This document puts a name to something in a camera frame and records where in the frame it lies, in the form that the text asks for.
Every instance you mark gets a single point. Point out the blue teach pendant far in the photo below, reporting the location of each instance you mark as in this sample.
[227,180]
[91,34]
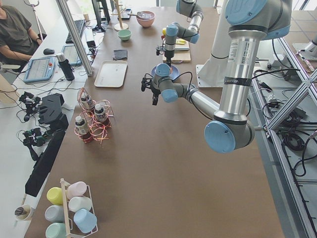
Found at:
[71,54]

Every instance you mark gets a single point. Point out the copper wire bottle rack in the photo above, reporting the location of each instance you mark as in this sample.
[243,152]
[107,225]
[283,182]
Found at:
[98,130]

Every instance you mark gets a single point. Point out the grey folded cloth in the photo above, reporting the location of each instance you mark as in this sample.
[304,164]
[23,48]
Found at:
[121,54]

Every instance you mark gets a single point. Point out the tea bottle front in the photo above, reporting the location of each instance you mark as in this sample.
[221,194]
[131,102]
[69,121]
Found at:
[82,129]

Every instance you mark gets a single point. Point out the blue cup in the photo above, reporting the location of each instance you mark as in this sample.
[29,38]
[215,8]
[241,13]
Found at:
[85,220]

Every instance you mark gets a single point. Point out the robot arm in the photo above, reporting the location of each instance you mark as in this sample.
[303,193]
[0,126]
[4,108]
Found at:
[188,8]
[243,24]

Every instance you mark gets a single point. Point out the aluminium frame post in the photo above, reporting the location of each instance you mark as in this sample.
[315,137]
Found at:
[66,14]

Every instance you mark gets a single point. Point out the tea bottle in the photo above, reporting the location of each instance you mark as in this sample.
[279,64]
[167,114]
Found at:
[101,116]
[82,129]

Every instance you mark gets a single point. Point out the tea bottle middle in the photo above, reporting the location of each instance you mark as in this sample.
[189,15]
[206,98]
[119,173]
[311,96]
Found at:
[101,116]

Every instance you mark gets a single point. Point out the blue teach pendant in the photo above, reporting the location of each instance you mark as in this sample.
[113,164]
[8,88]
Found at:
[39,70]
[71,54]

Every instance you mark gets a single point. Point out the green bowl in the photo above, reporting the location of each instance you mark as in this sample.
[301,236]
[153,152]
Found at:
[124,35]

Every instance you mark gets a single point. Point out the paper cup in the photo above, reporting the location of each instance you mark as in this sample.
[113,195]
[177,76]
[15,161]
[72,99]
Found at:
[24,213]

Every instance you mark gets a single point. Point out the cream rabbit tray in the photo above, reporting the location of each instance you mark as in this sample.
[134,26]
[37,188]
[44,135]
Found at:
[111,74]

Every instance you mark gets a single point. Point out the person in dark shirt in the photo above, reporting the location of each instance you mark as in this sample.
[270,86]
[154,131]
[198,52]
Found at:
[18,41]

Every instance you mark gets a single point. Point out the tea bottle corner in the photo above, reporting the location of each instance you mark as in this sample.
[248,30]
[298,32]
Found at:
[87,102]

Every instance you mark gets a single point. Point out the white cup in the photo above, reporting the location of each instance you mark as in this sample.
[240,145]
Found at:
[80,202]

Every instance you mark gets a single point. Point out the blue teach pendant near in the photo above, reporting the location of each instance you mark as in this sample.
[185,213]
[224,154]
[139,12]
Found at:
[39,70]

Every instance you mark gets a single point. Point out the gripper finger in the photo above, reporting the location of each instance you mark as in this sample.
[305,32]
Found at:
[155,100]
[168,61]

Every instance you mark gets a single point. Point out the pink bowl with ice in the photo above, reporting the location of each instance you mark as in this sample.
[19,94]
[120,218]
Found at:
[146,22]

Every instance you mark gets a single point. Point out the grey cup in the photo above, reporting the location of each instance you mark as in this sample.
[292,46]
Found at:
[55,214]

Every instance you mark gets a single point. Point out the wooden cup rack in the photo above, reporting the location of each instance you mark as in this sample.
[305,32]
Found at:
[72,230]

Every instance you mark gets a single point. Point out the yellow cup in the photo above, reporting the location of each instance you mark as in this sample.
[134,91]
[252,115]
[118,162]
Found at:
[54,196]

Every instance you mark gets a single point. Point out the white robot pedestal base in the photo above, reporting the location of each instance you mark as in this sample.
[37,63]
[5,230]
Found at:
[212,73]

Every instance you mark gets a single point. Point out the black computer mouse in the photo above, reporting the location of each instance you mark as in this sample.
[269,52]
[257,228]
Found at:
[48,51]

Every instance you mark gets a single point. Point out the wooden cutting board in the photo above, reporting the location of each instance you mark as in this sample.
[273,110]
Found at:
[182,53]

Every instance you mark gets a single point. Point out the black device on desk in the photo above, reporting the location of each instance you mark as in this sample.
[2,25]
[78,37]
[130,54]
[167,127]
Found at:
[45,146]

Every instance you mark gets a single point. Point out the wooden stand round base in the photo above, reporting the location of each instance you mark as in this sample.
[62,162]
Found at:
[121,25]

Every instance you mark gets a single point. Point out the yellow plastic knife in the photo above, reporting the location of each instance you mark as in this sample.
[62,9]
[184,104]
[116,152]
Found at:
[180,42]

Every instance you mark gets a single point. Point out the green cup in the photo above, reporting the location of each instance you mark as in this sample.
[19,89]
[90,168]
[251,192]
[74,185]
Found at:
[56,230]

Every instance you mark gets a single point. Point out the pink cup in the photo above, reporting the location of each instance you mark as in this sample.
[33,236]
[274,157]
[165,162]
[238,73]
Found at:
[76,189]

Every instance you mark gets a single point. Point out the blue round plate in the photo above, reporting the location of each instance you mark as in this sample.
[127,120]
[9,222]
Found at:
[173,75]

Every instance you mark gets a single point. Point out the metal scoop in bowl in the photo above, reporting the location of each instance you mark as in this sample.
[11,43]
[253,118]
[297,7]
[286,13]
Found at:
[142,15]

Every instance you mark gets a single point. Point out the black water bottle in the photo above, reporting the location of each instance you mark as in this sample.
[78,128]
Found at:
[65,66]

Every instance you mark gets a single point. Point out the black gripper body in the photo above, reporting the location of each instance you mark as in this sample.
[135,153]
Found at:
[168,53]
[155,92]

